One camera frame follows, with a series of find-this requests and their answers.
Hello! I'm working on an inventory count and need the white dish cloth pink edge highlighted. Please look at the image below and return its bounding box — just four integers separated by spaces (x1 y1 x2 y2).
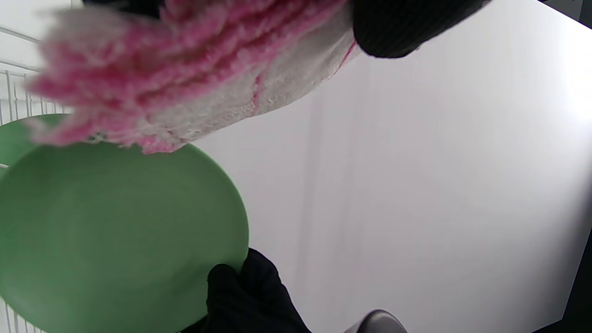
25 0 362 154

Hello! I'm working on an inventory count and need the person's left hand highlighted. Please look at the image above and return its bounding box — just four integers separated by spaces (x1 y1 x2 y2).
83 0 492 59

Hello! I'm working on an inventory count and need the white wire dish rack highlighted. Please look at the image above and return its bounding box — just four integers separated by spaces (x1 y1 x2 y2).
0 27 70 333

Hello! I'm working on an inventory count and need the green plate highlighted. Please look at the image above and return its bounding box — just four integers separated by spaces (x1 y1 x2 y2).
0 114 70 168
0 140 250 333

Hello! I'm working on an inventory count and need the black and white right controller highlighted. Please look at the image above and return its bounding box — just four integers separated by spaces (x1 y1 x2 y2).
343 309 408 333

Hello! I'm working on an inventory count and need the person's right hand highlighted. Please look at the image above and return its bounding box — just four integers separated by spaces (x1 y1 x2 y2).
179 248 311 333

